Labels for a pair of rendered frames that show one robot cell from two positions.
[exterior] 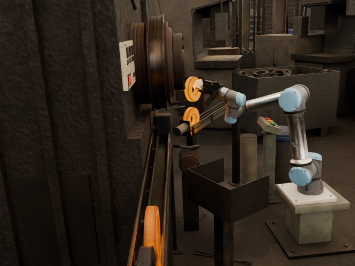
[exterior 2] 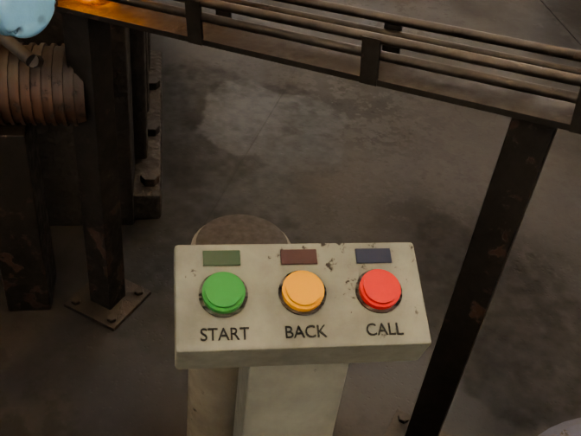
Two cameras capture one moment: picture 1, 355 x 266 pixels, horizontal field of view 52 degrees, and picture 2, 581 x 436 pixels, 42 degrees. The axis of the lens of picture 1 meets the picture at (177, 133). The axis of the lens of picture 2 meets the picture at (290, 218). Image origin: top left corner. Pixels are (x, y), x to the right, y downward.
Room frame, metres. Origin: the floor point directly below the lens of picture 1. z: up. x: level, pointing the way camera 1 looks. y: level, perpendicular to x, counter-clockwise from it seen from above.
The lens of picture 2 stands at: (2.38, -1.16, 1.11)
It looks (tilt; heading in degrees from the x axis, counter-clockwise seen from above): 39 degrees down; 77
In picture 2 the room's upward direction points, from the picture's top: 7 degrees clockwise
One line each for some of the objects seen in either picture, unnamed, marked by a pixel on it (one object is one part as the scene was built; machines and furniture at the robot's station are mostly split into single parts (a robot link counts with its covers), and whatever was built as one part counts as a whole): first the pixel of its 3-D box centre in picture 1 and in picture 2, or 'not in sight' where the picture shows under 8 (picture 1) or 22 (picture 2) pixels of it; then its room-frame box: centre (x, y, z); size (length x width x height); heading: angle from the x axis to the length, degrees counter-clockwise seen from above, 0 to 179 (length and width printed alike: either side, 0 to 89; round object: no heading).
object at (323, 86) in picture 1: (279, 100); not in sight; (4.27, -1.24, 0.39); 1.03 x 0.83 x 0.77; 104
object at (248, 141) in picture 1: (248, 169); (231, 382); (2.47, -0.51, 0.26); 0.12 x 0.12 x 0.52
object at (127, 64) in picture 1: (128, 64); not in sight; (1.50, 0.19, 1.15); 0.26 x 0.02 x 0.18; 179
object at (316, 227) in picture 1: (308, 218); not in sight; (1.96, -0.77, 0.13); 0.40 x 0.40 x 0.26; 5
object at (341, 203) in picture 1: (309, 196); not in sight; (1.96, -0.77, 0.28); 0.32 x 0.32 x 0.04; 5
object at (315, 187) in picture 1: (310, 181); not in sight; (1.96, -0.77, 0.37); 0.15 x 0.15 x 0.10
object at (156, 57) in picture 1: (159, 63); not in sight; (1.84, 0.07, 1.11); 0.47 x 0.06 x 0.47; 179
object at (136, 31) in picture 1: (142, 64); not in sight; (1.84, 0.16, 1.12); 0.47 x 0.10 x 0.47; 179
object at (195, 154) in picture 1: (189, 188); (38, 185); (2.17, -0.06, 0.27); 0.22 x 0.13 x 0.53; 179
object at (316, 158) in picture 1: (310, 164); not in sight; (1.95, -0.76, 0.49); 0.13 x 0.12 x 0.14; 142
